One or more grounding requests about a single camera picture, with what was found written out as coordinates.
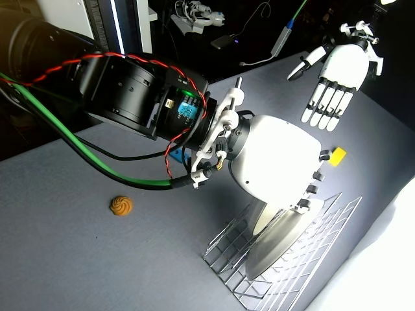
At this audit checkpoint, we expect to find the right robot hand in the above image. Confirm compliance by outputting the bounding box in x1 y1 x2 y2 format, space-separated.
226 115 333 215

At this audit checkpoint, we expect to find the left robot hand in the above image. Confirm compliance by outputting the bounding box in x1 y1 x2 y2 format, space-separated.
287 43 371 132

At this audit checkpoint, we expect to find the white plate with grey outside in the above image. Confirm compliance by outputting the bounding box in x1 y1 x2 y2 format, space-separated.
244 198 325 281

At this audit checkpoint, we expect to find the yellow block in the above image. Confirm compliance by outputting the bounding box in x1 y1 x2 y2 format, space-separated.
329 146 348 167

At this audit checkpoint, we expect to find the grey adapter dongle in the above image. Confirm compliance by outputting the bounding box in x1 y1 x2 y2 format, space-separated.
270 19 296 56

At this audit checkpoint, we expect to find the blue block with two holes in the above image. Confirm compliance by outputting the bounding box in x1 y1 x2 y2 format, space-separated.
168 149 191 163

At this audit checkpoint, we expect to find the black box with blue light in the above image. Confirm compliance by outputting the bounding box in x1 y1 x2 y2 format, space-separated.
210 34 236 50

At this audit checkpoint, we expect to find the white gripper device on stand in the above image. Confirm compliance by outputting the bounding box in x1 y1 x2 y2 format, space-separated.
170 0 226 36

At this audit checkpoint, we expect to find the brown swirl cookie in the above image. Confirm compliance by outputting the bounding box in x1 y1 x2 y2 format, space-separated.
110 195 134 217

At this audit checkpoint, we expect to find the white cabinet with light strip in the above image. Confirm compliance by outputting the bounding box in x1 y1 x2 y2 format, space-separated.
35 0 158 54

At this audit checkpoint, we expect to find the thin green cable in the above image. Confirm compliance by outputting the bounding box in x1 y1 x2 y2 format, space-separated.
290 0 309 23

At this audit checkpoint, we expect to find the white cable with plug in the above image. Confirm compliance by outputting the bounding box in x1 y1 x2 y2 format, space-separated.
239 53 275 67

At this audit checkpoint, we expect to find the thin white looping cable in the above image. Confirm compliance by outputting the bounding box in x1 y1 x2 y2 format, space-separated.
233 0 272 38

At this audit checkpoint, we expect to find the silver wire dish rack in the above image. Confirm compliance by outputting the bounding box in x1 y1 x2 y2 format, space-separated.
202 192 363 311

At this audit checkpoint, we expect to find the black cable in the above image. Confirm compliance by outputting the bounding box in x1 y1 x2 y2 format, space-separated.
74 129 198 162

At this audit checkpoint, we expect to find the thick green cable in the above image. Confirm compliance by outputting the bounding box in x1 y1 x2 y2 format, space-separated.
0 73 208 192

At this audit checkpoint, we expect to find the red black twisted wire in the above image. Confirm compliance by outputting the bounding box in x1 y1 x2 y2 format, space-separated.
6 52 208 179

